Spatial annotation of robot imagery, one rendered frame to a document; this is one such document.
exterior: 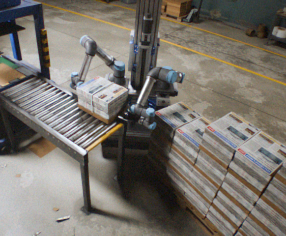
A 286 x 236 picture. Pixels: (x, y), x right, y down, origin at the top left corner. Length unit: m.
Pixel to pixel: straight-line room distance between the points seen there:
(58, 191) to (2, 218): 0.58
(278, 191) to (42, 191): 2.16
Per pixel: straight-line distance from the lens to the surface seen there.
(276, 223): 2.03
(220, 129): 1.98
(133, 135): 3.02
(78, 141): 2.11
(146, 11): 2.65
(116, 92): 2.24
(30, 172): 3.02
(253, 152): 1.91
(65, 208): 2.67
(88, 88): 2.30
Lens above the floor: 2.24
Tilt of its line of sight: 37 degrees down
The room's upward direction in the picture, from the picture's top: 6 degrees clockwise
